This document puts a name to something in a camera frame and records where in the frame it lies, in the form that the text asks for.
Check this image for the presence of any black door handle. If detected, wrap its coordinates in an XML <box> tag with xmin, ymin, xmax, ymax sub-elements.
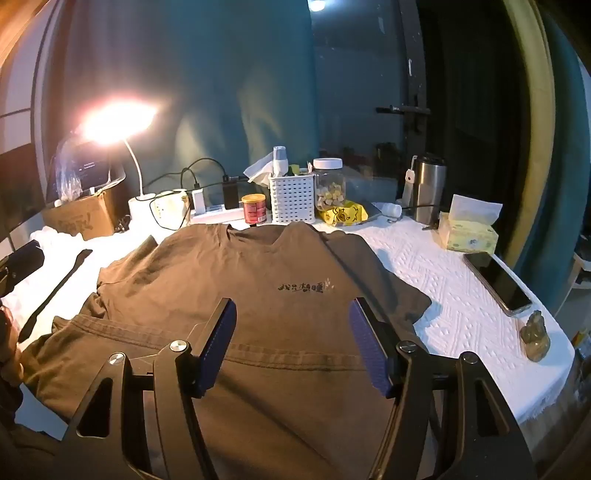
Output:
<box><xmin>376</xmin><ymin>95</ymin><xmax>432</xmax><ymax>134</ymax></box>

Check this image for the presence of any smartphone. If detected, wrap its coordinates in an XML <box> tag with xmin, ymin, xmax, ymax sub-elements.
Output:
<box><xmin>463</xmin><ymin>251</ymin><xmax>533</xmax><ymax>317</ymax></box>

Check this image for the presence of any brown printed t-shirt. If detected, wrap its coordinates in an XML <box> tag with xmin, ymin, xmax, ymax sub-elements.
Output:
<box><xmin>18</xmin><ymin>222</ymin><xmax>432</xmax><ymax>480</ymax></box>

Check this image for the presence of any white bear print mug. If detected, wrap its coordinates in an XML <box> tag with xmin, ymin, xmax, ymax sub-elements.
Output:
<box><xmin>154</xmin><ymin>190</ymin><xmax>192</xmax><ymax>230</ymax></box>

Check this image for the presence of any person's dark clothing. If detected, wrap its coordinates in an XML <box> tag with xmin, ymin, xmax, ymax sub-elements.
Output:
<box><xmin>0</xmin><ymin>383</ymin><xmax>70</xmax><ymax>480</ymax></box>

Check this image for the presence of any small stone figurine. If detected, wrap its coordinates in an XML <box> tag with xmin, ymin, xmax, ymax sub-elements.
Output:
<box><xmin>520</xmin><ymin>310</ymin><xmax>551</xmax><ymax>363</ymax></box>

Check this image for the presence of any stainless steel tumbler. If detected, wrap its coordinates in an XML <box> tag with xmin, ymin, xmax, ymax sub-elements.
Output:
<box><xmin>409</xmin><ymin>154</ymin><xmax>448</xmax><ymax>225</ymax></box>

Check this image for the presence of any white power strip with chargers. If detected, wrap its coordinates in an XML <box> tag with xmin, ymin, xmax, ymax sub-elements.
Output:
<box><xmin>154</xmin><ymin>158</ymin><xmax>250</xmax><ymax>229</ymax></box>

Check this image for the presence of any white textured tablecloth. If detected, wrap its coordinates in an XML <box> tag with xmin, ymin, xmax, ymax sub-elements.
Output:
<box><xmin>0</xmin><ymin>203</ymin><xmax>575</xmax><ymax>444</ymax></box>

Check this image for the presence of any yellow curtain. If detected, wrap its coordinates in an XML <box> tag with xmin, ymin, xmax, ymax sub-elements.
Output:
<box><xmin>503</xmin><ymin>0</ymin><xmax>555</xmax><ymax>264</ymax></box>

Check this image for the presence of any crumpled white tissue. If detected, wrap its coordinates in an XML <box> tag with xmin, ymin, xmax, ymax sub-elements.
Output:
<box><xmin>243</xmin><ymin>152</ymin><xmax>278</xmax><ymax>188</ymax></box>

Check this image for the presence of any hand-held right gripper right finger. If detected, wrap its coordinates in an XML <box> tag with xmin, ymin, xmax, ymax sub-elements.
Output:
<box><xmin>348</xmin><ymin>296</ymin><xmax>539</xmax><ymax>480</ymax></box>

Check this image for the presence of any white garment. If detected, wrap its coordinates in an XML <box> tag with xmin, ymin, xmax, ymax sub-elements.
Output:
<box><xmin>0</xmin><ymin>225</ymin><xmax>158</xmax><ymax>352</ymax></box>

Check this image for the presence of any black flat stick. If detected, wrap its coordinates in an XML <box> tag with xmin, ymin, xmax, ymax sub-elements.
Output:
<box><xmin>17</xmin><ymin>249</ymin><xmax>93</xmax><ymax>343</ymax></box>

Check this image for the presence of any teal curtain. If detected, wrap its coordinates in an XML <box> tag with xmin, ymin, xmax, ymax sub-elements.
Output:
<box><xmin>515</xmin><ymin>9</ymin><xmax>587</xmax><ymax>305</ymax></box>
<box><xmin>46</xmin><ymin>0</ymin><xmax>319</xmax><ymax>222</ymax></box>

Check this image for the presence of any clear plastic bag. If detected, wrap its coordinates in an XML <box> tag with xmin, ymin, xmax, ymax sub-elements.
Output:
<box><xmin>54</xmin><ymin>134</ymin><xmax>93</xmax><ymax>204</ymax></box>

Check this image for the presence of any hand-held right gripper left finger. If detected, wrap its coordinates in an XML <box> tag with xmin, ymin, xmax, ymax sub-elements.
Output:
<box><xmin>48</xmin><ymin>298</ymin><xmax>238</xmax><ymax>480</ymax></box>

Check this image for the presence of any yellow green tissue box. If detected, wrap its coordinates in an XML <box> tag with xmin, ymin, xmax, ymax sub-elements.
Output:
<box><xmin>436</xmin><ymin>194</ymin><xmax>504</xmax><ymax>252</ymax></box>

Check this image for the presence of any red can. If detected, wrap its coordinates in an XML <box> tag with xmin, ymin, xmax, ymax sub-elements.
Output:
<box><xmin>241</xmin><ymin>194</ymin><xmax>267</xmax><ymax>225</ymax></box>

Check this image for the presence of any black monitor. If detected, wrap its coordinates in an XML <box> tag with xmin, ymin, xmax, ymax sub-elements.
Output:
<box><xmin>46</xmin><ymin>138</ymin><xmax>127</xmax><ymax>199</ymax></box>

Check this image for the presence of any white desk lamp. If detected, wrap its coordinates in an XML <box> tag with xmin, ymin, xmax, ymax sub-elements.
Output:
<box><xmin>78</xmin><ymin>102</ymin><xmax>160</xmax><ymax>229</ymax></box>

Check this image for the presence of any cardboard box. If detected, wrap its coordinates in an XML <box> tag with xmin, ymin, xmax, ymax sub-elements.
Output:
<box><xmin>41</xmin><ymin>187</ymin><xmax>132</xmax><ymax>241</ymax></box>

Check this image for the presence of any person's left hand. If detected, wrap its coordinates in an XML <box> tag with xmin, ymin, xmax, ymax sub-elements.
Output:
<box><xmin>0</xmin><ymin>305</ymin><xmax>23</xmax><ymax>386</ymax></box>

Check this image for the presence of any white perforated basket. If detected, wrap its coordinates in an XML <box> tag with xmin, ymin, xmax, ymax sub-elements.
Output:
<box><xmin>269</xmin><ymin>172</ymin><xmax>317</xmax><ymax>224</ymax></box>

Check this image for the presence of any yellow snack packet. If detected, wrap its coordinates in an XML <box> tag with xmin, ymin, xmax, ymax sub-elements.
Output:
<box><xmin>318</xmin><ymin>202</ymin><xmax>369</xmax><ymax>226</ymax></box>

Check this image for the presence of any glass jar with white lid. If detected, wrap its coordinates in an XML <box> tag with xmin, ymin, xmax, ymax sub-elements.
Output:
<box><xmin>313</xmin><ymin>158</ymin><xmax>346</xmax><ymax>212</ymax></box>

